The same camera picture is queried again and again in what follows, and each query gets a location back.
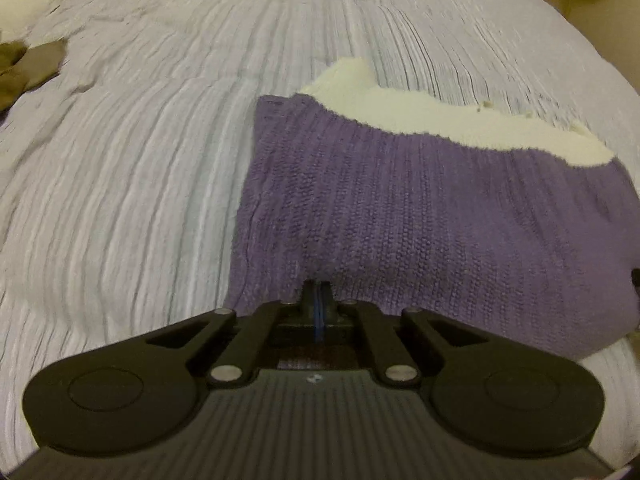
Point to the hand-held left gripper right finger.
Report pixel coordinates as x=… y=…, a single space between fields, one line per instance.
x=326 y=320

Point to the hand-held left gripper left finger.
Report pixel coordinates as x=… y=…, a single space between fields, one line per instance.
x=310 y=320

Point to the purple and cream knit sweater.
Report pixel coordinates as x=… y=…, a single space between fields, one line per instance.
x=425 y=210

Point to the grey striped bed cover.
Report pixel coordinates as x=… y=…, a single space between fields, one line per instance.
x=150 y=160

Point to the tan garment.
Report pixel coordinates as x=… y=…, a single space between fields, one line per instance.
x=47 y=62

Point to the dark brown garment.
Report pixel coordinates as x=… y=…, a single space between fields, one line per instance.
x=10 y=82

